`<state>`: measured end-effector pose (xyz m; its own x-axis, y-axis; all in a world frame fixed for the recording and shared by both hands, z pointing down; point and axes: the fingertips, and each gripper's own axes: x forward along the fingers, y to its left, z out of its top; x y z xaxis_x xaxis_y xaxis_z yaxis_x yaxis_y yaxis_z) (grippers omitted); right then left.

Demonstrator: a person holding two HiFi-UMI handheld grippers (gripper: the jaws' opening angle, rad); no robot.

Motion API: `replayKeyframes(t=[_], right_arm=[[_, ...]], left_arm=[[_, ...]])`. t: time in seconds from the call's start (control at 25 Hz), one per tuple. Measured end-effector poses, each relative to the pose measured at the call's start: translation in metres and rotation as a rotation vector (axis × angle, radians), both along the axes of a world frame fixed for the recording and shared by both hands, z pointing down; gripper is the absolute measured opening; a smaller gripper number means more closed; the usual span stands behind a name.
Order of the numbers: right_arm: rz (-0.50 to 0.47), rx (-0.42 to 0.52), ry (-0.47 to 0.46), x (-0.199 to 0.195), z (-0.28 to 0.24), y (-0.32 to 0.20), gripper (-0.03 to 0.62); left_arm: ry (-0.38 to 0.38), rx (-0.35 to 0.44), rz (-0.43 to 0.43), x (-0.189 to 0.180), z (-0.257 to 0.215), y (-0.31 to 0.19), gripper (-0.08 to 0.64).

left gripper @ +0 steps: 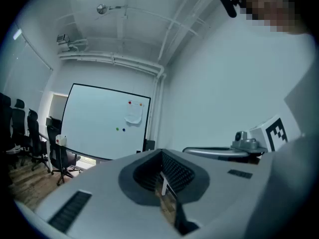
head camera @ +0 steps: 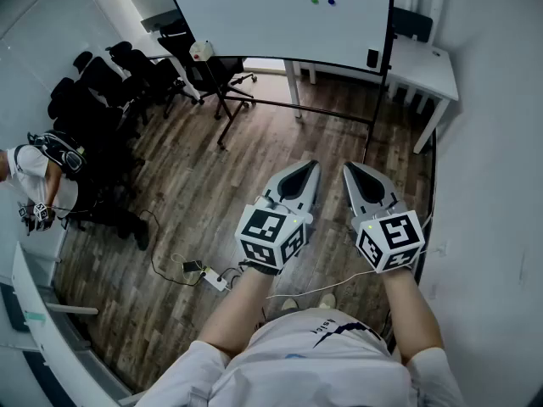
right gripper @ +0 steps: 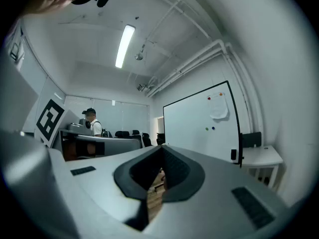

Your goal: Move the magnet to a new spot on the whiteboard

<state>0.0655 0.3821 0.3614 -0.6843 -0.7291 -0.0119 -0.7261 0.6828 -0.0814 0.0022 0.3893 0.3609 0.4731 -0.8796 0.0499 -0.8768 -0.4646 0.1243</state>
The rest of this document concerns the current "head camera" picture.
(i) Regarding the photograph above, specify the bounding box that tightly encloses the black computer monitor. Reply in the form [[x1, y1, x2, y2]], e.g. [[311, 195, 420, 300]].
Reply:
[[140, 8, 183, 34]]

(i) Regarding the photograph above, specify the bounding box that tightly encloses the white box with red button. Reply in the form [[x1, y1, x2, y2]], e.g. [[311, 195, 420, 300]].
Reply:
[[189, 40, 216, 63]]

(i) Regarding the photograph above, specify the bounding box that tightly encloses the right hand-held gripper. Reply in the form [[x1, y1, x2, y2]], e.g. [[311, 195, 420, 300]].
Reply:
[[342, 161, 427, 274]]

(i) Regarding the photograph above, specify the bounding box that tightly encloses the black floor cable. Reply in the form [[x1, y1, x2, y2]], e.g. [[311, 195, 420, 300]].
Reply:
[[137, 209, 207, 288]]

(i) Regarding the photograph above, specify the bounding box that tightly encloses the person's left forearm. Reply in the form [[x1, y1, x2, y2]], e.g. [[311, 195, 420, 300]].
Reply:
[[197, 265, 277, 358]]

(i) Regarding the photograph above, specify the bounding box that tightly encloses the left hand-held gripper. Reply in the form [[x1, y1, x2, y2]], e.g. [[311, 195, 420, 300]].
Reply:
[[234, 160, 322, 276]]

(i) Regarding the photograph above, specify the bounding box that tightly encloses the person's right forearm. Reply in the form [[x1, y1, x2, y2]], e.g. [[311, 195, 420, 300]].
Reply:
[[379, 267, 445, 366]]

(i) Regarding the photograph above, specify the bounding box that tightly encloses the white whiteboard on stand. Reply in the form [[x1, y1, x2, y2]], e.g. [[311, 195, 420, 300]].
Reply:
[[159, 0, 398, 163]]

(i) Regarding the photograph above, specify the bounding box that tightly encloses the person's white t-shirt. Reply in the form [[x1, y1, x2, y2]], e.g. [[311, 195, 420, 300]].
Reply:
[[135, 307, 466, 407]]

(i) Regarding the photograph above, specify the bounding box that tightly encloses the white power strip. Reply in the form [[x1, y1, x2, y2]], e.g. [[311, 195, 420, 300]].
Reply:
[[202, 265, 229, 292]]

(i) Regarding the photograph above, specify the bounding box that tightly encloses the white charging cable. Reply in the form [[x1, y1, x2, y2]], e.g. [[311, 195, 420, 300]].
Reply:
[[171, 251, 210, 277]]

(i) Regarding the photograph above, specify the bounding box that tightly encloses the cluster of black office chairs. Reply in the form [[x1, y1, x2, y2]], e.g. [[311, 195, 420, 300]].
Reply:
[[45, 40, 190, 228]]

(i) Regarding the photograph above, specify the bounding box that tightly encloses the black mesh office chair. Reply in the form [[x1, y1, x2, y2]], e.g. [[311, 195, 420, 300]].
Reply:
[[157, 22, 259, 121]]

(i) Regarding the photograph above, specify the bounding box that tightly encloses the dark flat device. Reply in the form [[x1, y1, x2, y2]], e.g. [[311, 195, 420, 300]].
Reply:
[[0, 282, 31, 333]]

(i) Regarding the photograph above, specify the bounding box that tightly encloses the thin white gripper cable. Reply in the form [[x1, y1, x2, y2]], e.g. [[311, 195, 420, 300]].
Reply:
[[266, 243, 446, 300]]

